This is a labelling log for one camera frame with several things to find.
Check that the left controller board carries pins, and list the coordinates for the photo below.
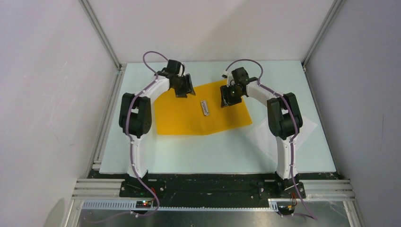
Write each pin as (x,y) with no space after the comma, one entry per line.
(143,204)

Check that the right aluminium corner post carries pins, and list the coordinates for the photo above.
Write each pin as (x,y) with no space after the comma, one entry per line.
(323,30)

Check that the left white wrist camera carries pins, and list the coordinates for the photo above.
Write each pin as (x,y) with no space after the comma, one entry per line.
(182,69)

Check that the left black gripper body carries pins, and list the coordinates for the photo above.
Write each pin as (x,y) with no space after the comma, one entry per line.
(177,88)

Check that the orange file folder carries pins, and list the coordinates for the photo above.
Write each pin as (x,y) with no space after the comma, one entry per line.
(184,116)

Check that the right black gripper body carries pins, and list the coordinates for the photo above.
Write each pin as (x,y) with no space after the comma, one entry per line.
(232,95)

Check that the aluminium corner post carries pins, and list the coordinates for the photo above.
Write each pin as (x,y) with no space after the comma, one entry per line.
(93,19)
(323,30)

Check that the white paper sheet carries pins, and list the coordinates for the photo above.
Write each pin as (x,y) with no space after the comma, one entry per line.
(263,139)

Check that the controller board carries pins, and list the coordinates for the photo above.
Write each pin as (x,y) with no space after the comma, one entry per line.
(143,204)
(286,210)

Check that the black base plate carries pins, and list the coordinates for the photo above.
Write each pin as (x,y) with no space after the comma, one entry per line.
(210,191)

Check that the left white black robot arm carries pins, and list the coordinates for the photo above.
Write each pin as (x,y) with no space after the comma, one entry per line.
(136,110)

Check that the aluminium frame rail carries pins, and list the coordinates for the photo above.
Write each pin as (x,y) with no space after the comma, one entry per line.
(103,203)

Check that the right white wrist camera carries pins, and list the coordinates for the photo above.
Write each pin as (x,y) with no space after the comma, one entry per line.
(229,78)

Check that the right controller board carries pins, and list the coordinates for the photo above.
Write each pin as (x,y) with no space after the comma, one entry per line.
(286,210)

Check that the metal folder clip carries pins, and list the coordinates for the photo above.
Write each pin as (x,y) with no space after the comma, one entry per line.
(205,108)

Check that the left aluminium corner post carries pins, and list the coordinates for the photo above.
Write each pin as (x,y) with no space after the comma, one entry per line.
(93,19)

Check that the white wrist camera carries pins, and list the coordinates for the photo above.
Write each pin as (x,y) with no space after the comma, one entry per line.
(229,78)
(182,69)

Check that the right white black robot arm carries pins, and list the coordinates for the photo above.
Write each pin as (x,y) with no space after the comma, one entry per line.
(284,122)

